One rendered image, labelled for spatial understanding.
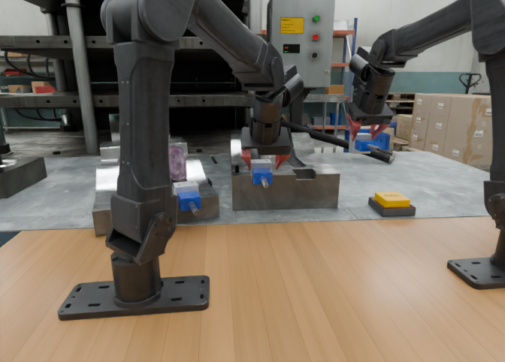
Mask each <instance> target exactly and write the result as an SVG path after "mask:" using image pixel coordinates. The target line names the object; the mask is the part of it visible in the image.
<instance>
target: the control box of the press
mask: <svg viewBox="0 0 505 362"><path fill-rule="evenodd" d="M334 8H335V0H269V2H268V4H267V42H270V43H271V44H272V45H273V47H274V48H275V49H276V50H277V51H278V52H279V53H280V55H281V56H282V58H283V65H296V67H297V72H298V74H299V75H300V76H301V78H302V80H303V81H304V90H303V92H302V93H301V94H300V95H299V96H298V97H297V98H296V99H294V100H293V101H292V102H291V103H290V108H289V121H290V122H292V123H295V124H297V125H301V126H302V122H303V103H304V100H305V98H306V97H307V96H308V94H309V93H310V91H313V90H316V88H330V79H331V55H332V43H333V31H334Z"/></svg>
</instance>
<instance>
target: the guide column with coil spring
mask: <svg viewBox="0 0 505 362"><path fill-rule="evenodd" d="M65 3H75V4H79V5H80V0H65ZM66 10H67V15H68V25H69V31H70V36H71V46H72V52H73V57H74V67H75V72H76V78H77V88H78V93H79V99H80V109H81V114H82V120H83V130H84V135H85V141H86V151H87V153H98V152H100V148H99V142H98V131H97V125H96V119H95V108H94V102H93V97H92V86H91V80H90V74H89V63H88V57H87V51H86V40H85V34H84V28H83V18H82V11H81V8H78V7H66Z"/></svg>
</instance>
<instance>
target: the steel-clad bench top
mask: <svg viewBox="0 0 505 362"><path fill-rule="evenodd" d="M395 153H396V155H395V159H394V160H393V161H392V163H391V164H389V163H386V162H384V161H380V160H378V159H375V158H371V157H369V156H366V155H362V154H352V153H351V152H336V153H316V155H317V157H318V158H319V159H321V160H322V161H324V162H325V163H326V164H329V165H331V166H332V167H333V168H334V169H335V170H337V171H338V172H339V173H340V186H339V195H338V205H337V208H325V209H297V210H244V211H232V190H231V155H213V157H214V158H215V160H216V162H217V164H215V163H214V161H213V159H212V158H211V157H210V155H190V156H198V158H199V160H200V162H201V166H202V168H203V171H204V175H205V177H206V179H207V178H209V179H210V181H211V182H212V187H213V189H214V190H215V191H216V193H217V194H218V195H219V218H214V219H205V220H199V221H194V222H184V223H180V224H177V226H190V225H237V224H262V223H287V222H335V221H359V220H383V219H432V218H456V217H481V216H490V215H489V214H488V212H487V210H486V208H485V204H484V189H483V181H484V180H490V173H488V172H486V171H483V170H480V169H477V168H474V167H471V166H469V165H466V164H462V163H460V162H457V161H454V160H452V159H449V158H445V157H443V156H441V155H437V154H434V153H432V152H395ZM44 162H45V167H46V171H47V178H45V179H43V180H41V181H40V182H38V183H35V184H34V185H32V186H29V187H28V188H27V189H24V190H22V191H21V192H18V193H16V194H15V195H13V196H11V197H9V198H1V199H0V232H15V231H43V230H68V229H92V228H94V223H93V217H92V208H93V204H94V201H95V194H96V166H97V164H101V156H98V157H49V158H44ZM207 181H208V180H207ZM375 192H399V193H401V194H402V195H404V196H405V197H407V198H409V199H410V204H412V205H413V206H414V207H415V208H416V214H415V215H414V216H385V217H382V216H381V215H380V214H379V213H378V212H377V211H376V210H374V209H373V208H372V207H371V206H370V205H369V204H368V199H369V197H375Z"/></svg>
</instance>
